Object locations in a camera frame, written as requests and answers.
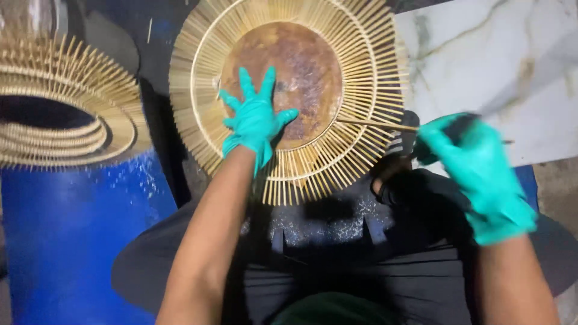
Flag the person's left hand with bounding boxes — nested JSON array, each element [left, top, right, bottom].
[[218, 66, 300, 158]]

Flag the round rusty brown disc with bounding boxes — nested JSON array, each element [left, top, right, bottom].
[[220, 22, 344, 150]]

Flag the blue plastic drum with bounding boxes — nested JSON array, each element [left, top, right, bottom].
[[0, 149, 179, 325]]

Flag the black hand tool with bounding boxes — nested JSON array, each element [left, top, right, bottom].
[[443, 113, 482, 146]]

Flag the person's black trousers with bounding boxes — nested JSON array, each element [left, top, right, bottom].
[[110, 172, 578, 325]]

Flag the white marble slab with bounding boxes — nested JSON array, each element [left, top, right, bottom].
[[394, 0, 578, 178]]

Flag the person's dark green shirt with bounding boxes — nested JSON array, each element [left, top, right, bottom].
[[271, 292, 399, 325]]

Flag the person's right hand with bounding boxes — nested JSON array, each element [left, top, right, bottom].
[[413, 113, 538, 246]]

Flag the round bamboo sunburst frame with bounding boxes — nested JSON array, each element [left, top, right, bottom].
[[168, 0, 410, 207]]

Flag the stack of bamboo sunburst frames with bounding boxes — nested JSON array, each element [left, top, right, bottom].
[[0, 32, 153, 172]]

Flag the long thin bamboo stick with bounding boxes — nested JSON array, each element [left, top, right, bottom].
[[336, 118, 515, 145]]

